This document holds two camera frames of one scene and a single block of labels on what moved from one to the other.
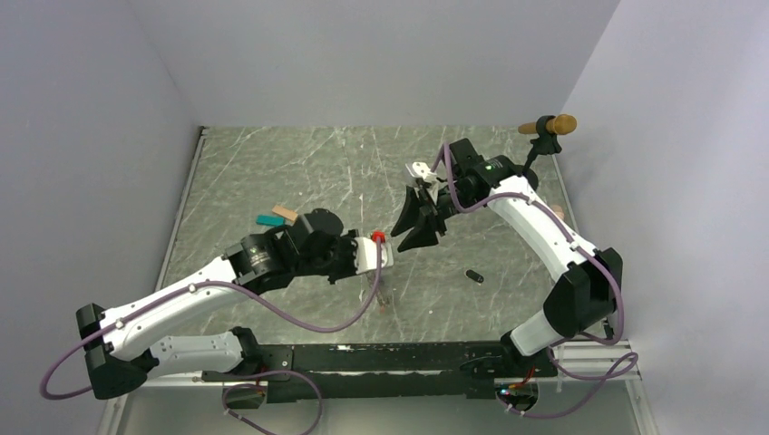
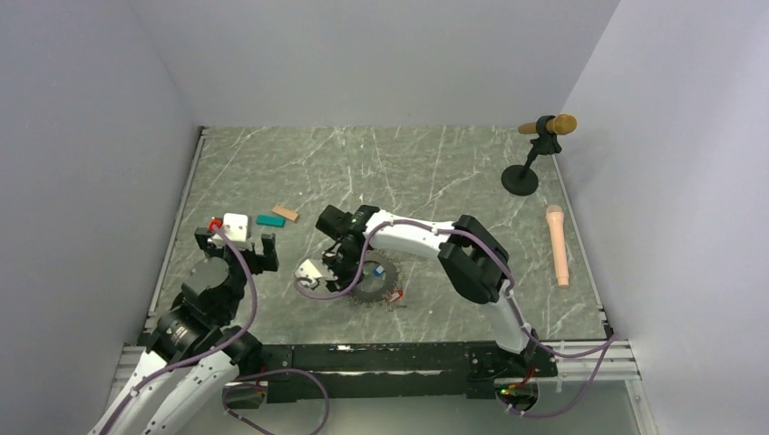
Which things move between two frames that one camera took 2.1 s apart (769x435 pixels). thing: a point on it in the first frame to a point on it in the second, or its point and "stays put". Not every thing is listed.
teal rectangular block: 270,220 stays put
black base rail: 386,371 stays put
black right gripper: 423,233 to 340,283
